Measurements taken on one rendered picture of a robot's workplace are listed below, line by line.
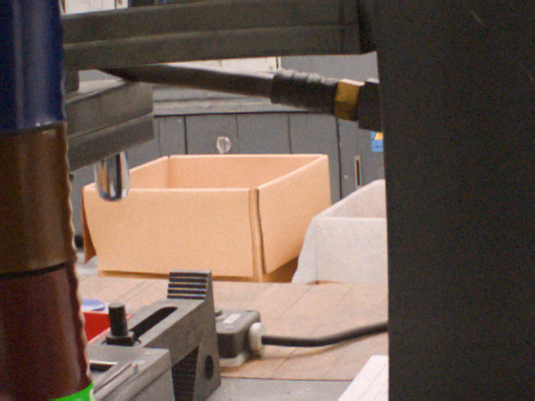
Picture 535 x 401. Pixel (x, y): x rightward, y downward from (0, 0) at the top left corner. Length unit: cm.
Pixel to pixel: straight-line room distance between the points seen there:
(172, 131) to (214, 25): 498
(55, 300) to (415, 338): 21
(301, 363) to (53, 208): 65
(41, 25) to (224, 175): 317
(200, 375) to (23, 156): 57
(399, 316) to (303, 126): 479
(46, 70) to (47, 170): 2
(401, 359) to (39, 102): 24
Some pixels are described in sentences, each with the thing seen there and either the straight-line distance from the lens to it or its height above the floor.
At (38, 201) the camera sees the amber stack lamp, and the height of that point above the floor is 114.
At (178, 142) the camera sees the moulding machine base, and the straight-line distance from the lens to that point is 547.
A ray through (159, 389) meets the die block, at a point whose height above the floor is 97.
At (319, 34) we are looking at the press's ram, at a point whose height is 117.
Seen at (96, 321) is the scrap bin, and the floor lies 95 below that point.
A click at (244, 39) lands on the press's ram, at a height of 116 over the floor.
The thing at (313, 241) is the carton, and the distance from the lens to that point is 287.
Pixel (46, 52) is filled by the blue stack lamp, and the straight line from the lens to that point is 29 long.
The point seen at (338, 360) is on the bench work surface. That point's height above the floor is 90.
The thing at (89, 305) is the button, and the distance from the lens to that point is 99.
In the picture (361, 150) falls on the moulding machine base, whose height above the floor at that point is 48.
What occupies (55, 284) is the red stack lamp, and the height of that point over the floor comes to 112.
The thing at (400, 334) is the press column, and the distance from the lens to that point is 47.
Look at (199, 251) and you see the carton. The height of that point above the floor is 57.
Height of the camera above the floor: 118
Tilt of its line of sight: 10 degrees down
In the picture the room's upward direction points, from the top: 3 degrees counter-clockwise
